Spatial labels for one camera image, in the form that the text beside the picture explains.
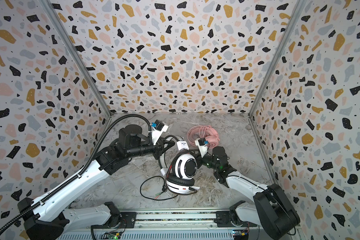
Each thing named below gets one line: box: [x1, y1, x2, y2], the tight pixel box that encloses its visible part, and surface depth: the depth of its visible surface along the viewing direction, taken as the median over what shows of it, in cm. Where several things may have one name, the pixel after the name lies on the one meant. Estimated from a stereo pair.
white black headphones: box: [158, 135, 201, 194], surface depth 52 cm
